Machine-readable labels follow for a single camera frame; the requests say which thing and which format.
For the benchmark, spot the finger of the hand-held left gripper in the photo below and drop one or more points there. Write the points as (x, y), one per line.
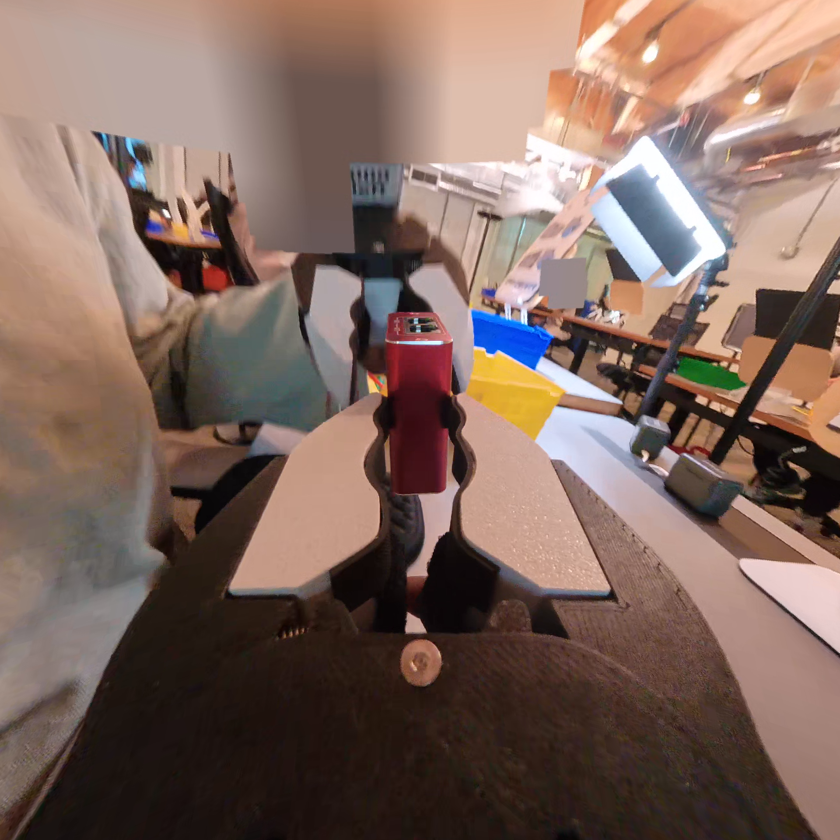
(331, 328)
(453, 308)

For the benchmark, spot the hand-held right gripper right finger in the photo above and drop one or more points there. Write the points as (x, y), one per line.
(531, 518)

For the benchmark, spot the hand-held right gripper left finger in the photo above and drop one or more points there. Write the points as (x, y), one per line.
(308, 505)

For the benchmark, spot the yellow plastic bin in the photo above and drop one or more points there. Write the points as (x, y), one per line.
(512, 394)

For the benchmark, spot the red ethernet splitter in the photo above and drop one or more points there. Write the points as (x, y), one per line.
(420, 420)

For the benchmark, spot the person's left forearm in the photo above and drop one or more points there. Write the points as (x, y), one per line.
(249, 361)

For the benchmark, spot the grey desk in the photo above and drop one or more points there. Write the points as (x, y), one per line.
(689, 577)

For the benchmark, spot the person's left hand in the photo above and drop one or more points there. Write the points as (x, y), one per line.
(439, 249)

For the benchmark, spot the blue plastic bin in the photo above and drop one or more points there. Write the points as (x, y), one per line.
(512, 331)

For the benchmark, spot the black pole clamp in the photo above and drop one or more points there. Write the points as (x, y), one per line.
(649, 436)

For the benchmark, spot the dark grey box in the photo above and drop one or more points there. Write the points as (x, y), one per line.
(702, 485)

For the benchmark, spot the LED light panel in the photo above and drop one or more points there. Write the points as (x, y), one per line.
(656, 216)

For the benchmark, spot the green box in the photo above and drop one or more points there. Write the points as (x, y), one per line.
(712, 375)

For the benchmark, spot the black light stand pole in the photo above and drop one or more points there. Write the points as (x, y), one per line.
(682, 328)

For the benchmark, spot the person's cream clothing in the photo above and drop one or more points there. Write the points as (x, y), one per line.
(65, 459)

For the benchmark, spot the wooden table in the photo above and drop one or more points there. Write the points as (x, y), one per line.
(774, 413)

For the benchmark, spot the white document stand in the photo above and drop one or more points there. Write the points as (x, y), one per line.
(800, 597)

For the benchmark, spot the thick black pole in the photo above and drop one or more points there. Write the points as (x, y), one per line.
(774, 354)

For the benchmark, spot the tan printed poster board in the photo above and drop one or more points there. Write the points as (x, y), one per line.
(787, 367)

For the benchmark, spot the black screen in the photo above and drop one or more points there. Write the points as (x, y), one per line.
(794, 315)

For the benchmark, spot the silver air duct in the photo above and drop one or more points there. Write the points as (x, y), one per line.
(741, 131)

